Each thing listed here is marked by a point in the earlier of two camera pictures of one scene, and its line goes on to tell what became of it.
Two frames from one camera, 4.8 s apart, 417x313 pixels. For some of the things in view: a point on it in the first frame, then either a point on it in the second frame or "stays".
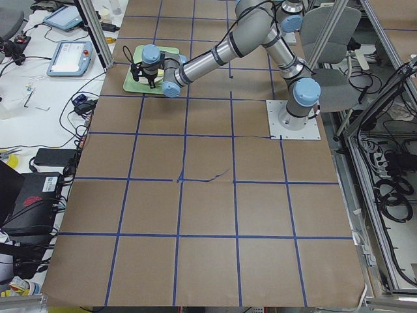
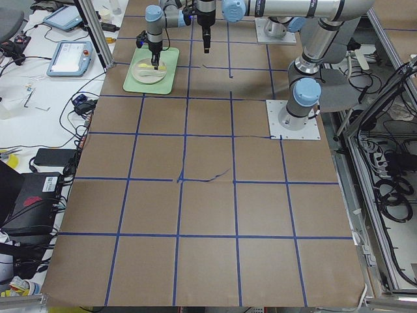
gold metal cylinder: (110, 40) stays
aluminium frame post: (96, 32) stays
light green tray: (132, 85) stays
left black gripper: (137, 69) to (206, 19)
